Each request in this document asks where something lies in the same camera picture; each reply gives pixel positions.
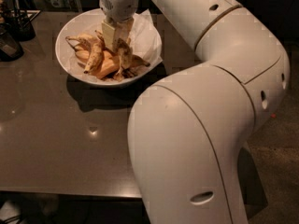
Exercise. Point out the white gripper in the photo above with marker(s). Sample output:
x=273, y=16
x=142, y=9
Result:
x=121, y=6

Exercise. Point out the spotted banana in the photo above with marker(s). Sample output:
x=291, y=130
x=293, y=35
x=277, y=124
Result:
x=88, y=49
x=125, y=55

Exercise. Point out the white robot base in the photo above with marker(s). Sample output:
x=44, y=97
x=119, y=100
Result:
x=28, y=208

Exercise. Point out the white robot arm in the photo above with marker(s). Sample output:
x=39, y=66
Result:
x=185, y=131

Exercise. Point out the white bowl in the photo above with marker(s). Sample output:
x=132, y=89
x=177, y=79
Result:
x=86, y=22

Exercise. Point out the long banana lower right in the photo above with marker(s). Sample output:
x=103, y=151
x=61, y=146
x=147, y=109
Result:
x=110, y=66

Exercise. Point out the dark bruised banana bottom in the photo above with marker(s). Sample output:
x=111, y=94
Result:
x=134, y=71

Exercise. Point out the white paper liner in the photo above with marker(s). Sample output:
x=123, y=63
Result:
x=145, y=39

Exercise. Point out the black mesh cup holder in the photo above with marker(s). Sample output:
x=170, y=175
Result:
x=19, y=24

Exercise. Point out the black mesh basket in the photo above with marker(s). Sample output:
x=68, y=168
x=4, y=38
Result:
x=10, y=49

